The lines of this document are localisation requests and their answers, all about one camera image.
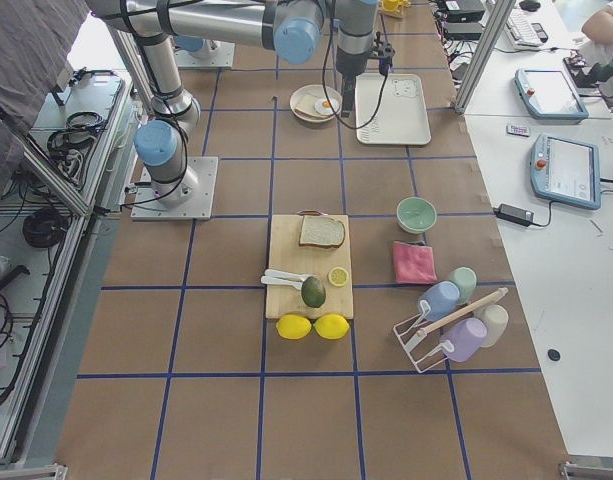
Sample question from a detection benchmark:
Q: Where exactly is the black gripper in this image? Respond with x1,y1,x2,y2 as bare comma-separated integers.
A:
335,48,372,118

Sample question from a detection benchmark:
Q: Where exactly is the white round plate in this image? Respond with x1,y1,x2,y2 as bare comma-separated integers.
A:
290,84,342,123

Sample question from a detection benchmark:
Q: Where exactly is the white bread slice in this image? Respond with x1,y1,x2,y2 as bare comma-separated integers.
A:
298,216,346,248

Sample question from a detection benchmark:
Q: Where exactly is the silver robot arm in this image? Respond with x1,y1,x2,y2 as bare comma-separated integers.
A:
173,36,221,60
87,1,379,211

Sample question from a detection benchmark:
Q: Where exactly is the bread slice under egg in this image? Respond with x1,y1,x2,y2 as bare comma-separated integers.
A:
291,93,325,119

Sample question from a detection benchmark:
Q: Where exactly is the fried egg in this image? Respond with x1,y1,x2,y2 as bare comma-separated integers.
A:
314,98,339,116

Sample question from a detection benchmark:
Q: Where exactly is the cream bear serving tray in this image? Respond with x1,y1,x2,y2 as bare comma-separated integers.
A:
355,73,431,146

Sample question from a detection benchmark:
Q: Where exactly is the mint green bowl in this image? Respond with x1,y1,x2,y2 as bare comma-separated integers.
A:
396,197,437,234

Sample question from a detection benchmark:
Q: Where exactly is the white keyboard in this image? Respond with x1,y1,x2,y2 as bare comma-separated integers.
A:
505,9,543,49

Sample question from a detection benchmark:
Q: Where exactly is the pink folded cloth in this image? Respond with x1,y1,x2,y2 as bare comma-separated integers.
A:
393,241,437,285

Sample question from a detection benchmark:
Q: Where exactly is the lemon half slice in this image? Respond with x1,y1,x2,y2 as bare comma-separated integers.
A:
327,266,350,288

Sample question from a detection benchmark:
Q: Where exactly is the wooden cutting board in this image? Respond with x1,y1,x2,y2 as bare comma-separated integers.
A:
261,214,353,319

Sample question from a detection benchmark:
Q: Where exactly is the far teach pendant tablet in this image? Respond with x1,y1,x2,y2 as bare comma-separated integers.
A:
514,69,589,123

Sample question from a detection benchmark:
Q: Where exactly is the teach pendant tablet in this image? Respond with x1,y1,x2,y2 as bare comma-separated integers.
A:
529,134,601,210
514,69,589,123

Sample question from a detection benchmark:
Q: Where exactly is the white plastic spoon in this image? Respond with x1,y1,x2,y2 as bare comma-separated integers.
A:
260,269,311,290

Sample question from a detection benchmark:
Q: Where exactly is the green avocado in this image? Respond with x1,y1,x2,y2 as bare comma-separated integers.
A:
300,276,326,308

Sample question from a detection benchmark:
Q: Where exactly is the black power adapter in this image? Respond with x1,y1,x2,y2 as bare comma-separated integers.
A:
493,203,534,227

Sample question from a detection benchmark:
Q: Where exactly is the green mug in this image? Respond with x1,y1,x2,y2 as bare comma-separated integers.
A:
447,266,477,305

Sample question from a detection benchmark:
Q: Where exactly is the blue mug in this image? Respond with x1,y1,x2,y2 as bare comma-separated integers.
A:
417,281,460,322

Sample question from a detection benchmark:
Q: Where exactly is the near teach pendant tablet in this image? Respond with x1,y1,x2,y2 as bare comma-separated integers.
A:
529,134,601,210

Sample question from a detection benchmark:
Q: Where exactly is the right whole yellow lemon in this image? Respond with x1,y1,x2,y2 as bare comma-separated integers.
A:
313,313,350,340

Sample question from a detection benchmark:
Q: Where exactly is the whole yellow lemon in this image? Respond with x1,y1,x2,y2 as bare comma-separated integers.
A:
276,314,312,340
313,313,350,340

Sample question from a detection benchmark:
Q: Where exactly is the left whole yellow lemon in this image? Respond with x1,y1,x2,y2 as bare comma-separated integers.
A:
276,314,312,340

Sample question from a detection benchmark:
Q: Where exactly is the cream mug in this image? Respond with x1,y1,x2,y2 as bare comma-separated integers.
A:
474,304,509,348

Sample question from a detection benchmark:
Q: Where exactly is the purple mug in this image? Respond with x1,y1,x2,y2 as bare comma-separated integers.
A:
440,317,488,362

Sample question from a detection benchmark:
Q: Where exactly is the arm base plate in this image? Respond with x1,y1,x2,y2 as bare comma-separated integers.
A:
175,42,235,70
130,156,219,221

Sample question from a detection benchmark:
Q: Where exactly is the white wire cup rack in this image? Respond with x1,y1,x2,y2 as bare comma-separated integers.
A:
393,287,508,373

